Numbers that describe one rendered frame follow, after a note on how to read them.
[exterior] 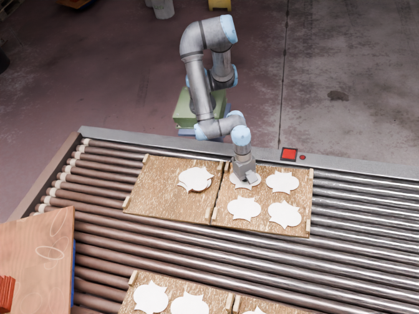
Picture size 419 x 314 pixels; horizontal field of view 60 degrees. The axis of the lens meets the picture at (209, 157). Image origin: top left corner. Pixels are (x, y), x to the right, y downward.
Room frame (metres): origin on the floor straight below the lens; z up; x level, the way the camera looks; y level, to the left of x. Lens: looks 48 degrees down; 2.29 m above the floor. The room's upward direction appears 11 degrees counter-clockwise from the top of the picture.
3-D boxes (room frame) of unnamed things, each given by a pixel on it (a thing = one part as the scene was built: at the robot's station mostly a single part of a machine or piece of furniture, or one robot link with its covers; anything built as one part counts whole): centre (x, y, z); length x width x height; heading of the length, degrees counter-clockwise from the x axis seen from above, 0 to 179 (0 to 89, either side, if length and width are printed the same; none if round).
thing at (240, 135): (1.03, -0.14, 1.20); 0.09 x 0.08 x 0.11; 0
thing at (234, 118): (1.13, -0.13, 1.20); 0.11 x 0.11 x 0.08; 0
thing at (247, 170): (1.00, -0.15, 1.05); 0.12 x 0.09 x 0.16; 20
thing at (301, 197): (0.92, -0.21, 0.93); 0.41 x 0.35 x 0.02; 69
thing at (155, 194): (1.07, 0.19, 0.93); 0.41 x 0.35 x 0.02; 68
